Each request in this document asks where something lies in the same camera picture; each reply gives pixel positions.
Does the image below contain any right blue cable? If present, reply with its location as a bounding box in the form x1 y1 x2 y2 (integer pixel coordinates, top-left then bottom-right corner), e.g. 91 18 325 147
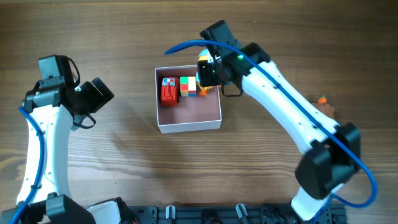
164 39 379 224

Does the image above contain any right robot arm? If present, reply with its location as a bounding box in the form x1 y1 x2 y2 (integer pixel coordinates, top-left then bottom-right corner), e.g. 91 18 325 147
198 20 361 221

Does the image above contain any multicolour puzzle cube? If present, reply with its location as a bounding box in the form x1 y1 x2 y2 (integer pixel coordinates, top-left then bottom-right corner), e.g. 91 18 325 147
180 76 197 96

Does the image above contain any white box pink interior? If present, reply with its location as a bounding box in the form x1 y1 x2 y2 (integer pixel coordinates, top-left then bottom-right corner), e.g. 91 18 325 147
154 65 222 134

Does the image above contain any left blue cable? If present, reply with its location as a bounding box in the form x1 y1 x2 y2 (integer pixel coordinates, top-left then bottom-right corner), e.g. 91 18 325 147
9 106 46 224

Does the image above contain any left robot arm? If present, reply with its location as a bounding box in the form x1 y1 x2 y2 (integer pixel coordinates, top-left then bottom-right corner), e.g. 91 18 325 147
1 55 123 223

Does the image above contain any red toy fire truck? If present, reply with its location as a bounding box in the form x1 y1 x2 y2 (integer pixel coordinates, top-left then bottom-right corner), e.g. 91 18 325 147
160 77 179 106

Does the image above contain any yellow duck toy blue hat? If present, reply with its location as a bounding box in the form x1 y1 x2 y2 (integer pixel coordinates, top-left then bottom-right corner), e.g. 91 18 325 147
195 49 215 96

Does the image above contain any brown plush bear toy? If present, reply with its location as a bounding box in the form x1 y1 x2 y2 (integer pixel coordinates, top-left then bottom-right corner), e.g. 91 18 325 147
312 95 335 119

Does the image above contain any blue cable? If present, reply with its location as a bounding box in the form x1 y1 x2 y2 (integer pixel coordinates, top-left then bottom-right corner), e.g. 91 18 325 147
9 106 46 224
164 39 379 224

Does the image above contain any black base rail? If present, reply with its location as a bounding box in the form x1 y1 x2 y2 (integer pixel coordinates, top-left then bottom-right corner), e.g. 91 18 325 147
124 203 346 224

